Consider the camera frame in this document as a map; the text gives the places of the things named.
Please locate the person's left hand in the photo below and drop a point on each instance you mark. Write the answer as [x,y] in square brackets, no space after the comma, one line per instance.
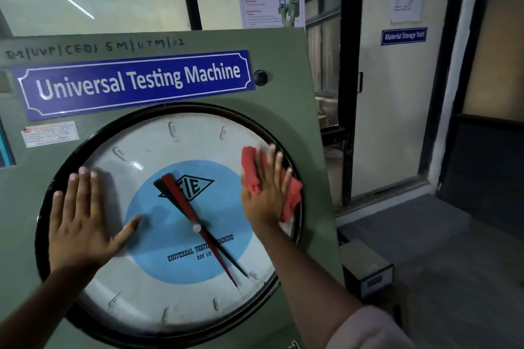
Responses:
[80,234]

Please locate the person's right hand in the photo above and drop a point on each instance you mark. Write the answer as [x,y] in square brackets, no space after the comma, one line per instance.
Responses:
[262,201]

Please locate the person's left middle finger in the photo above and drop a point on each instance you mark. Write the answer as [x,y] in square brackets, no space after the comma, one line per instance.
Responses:
[83,193]

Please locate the person's left little finger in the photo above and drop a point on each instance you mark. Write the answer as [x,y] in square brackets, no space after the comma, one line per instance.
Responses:
[55,211]

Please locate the person's right middle finger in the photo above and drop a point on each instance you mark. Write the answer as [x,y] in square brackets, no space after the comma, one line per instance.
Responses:
[271,162]

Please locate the person's left thumb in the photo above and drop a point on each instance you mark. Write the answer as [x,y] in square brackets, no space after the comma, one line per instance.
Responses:
[127,230]

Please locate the person's right little finger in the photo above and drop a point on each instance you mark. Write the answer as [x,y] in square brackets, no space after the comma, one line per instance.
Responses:
[287,183]

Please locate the red cleaning cloth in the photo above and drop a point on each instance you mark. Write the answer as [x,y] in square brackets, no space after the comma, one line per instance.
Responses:
[291,193]

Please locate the person's right forearm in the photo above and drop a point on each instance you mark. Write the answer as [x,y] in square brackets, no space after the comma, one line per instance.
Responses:
[311,291]

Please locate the person's left forearm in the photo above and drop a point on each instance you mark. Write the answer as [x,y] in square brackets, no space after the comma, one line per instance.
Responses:
[30,308]

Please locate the green testing machine cabinet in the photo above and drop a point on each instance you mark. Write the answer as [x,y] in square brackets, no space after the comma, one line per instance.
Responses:
[282,123]

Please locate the red pointer needle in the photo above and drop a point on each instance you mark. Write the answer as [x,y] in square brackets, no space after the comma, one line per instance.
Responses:
[184,207]

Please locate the round dial gauge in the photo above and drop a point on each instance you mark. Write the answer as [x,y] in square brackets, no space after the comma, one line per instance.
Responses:
[163,279]

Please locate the white and red sticker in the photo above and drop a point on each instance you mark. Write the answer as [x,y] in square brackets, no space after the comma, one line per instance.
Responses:
[50,134]

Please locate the black round knob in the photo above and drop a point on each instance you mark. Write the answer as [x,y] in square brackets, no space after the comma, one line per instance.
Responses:
[260,77]

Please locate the black pointer needle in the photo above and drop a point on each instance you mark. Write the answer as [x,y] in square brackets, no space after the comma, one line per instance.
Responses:
[229,256]

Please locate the small grey meter box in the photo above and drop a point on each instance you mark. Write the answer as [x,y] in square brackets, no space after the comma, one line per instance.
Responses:
[366,269]

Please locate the blue name plate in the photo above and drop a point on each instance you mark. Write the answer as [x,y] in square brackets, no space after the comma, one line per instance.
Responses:
[135,83]

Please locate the cream door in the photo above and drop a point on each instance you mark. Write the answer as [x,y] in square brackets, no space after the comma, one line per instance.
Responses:
[393,107]

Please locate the small blue door sign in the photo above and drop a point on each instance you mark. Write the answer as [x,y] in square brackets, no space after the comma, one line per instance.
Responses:
[404,36]

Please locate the white paper notice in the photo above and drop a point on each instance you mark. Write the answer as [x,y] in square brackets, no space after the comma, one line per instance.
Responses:
[406,5]

